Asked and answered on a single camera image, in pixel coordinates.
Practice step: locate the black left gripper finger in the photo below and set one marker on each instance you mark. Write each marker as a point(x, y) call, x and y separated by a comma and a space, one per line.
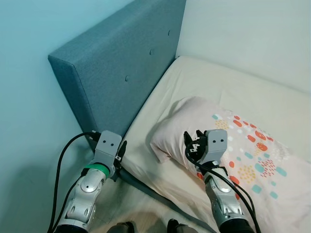
point(124, 148)

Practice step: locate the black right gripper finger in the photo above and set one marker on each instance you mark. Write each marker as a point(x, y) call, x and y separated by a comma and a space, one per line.
point(199, 132)
point(187, 140)

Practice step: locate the pink pillow with coloured dots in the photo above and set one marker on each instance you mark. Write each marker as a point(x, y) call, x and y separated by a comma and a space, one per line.
point(194, 121)

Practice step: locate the cream mattress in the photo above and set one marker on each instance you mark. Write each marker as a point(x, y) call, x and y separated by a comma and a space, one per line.
point(218, 80)

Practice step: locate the robot left leg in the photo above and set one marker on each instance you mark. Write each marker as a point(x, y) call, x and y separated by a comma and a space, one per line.
point(121, 227)

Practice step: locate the robot leg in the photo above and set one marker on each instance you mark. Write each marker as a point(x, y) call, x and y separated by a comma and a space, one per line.
point(121, 227)
point(180, 227)

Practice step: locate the robot right leg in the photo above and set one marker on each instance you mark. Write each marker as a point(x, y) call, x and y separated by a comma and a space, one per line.
point(180, 227)

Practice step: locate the blue fabric headboard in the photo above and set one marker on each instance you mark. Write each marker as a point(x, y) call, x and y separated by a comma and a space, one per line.
point(121, 48)

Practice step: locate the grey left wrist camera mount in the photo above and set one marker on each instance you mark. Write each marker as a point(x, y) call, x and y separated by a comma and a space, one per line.
point(108, 145)

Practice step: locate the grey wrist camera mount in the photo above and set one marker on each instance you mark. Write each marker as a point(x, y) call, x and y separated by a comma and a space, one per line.
point(108, 145)
point(216, 143)

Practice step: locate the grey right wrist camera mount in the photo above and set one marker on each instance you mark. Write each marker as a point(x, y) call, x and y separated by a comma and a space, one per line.
point(216, 143)

